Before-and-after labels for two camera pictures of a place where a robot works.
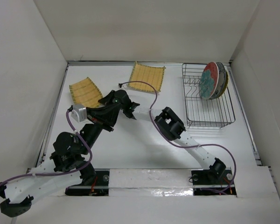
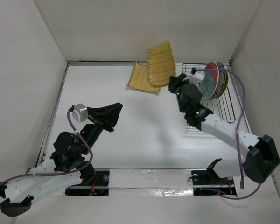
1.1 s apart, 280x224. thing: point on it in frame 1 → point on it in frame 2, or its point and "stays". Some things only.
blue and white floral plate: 222,79 stays
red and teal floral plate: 209,80 stays
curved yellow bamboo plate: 85,92 → 161,64
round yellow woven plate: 227,84 stays
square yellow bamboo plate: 154,75 stays
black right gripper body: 111,98 → 180,104
